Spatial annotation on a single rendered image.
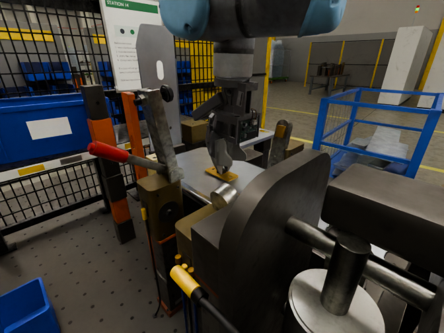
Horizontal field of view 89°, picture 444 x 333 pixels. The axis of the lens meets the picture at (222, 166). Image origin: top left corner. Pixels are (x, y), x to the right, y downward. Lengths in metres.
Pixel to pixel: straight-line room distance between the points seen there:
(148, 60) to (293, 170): 0.59
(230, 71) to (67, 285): 0.69
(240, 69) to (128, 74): 0.61
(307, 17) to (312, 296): 0.26
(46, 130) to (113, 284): 0.44
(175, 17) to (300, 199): 0.27
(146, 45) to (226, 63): 0.32
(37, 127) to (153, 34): 0.38
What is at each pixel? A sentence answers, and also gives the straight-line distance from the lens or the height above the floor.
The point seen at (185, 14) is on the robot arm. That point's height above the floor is 1.31.
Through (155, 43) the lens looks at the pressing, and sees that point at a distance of 0.72.
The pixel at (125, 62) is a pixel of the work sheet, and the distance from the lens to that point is 0.98.
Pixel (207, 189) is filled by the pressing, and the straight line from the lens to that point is 0.50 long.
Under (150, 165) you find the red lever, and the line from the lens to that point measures 0.42.
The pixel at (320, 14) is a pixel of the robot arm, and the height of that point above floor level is 1.30.
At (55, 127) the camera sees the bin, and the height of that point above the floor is 1.10.
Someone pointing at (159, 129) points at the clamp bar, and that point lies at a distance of 0.40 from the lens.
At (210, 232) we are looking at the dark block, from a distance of 0.21.
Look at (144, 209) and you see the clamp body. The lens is 0.46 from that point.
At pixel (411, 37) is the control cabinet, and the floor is 1.75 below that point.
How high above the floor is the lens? 1.26
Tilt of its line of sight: 25 degrees down
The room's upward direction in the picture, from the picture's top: straight up
